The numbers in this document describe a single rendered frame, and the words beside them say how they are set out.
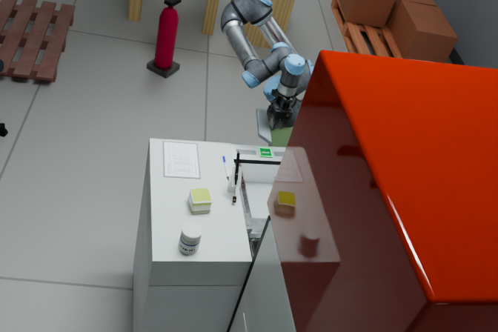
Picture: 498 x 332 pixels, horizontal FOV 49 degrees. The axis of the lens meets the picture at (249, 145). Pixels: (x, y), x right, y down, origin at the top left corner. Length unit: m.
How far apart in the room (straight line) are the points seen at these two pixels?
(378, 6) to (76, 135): 3.19
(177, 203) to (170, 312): 0.42
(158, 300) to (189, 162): 0.55
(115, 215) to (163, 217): 1.28
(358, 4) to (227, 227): 3.81
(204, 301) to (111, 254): 1.08
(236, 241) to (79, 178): 1.67
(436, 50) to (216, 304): 3.71
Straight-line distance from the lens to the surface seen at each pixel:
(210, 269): 1.98
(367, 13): 5.61
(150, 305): 2.14
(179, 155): 2.27
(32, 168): 3.56
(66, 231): 3.22
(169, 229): 2.00
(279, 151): 2.42
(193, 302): 2.15
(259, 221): 2.21
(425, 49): 5.28
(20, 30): 4.61
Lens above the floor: 2.50
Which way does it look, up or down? 40 degrees down
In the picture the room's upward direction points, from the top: 16 degrees clockwise
